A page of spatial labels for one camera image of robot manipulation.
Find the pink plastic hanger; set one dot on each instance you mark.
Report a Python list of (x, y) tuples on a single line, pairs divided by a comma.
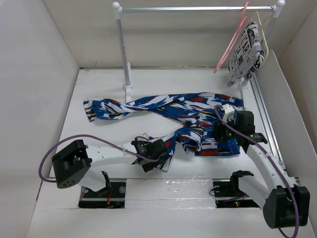
[(233, 39)]

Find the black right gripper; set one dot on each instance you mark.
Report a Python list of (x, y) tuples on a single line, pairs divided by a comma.
[(218, 128)]

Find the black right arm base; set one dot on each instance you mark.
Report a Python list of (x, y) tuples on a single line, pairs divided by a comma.
[(227, 193)]

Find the black white printed garment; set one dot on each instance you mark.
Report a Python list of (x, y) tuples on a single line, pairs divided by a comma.
[(247, 56)]

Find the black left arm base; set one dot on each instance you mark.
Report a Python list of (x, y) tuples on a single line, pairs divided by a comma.
[(111, 196)]

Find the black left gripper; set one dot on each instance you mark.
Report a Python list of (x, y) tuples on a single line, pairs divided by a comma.
[(149, 166)]

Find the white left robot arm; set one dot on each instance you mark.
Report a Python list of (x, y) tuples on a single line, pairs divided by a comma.
[(78, 163)]

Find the white foam front board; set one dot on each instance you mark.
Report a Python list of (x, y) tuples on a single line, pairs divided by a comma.
[(171, 194)]

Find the blue white red patterned trousers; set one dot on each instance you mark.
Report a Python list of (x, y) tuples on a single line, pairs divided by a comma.
[(194, 110)]

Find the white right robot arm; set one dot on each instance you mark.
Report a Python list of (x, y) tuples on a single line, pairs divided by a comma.
[(283, 202)]

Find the cream plastic hanger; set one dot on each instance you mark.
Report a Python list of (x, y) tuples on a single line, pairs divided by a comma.
[(263, 37)]

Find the white metal clothes rack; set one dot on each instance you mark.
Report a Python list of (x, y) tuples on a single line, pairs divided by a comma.
[(118, 11)]

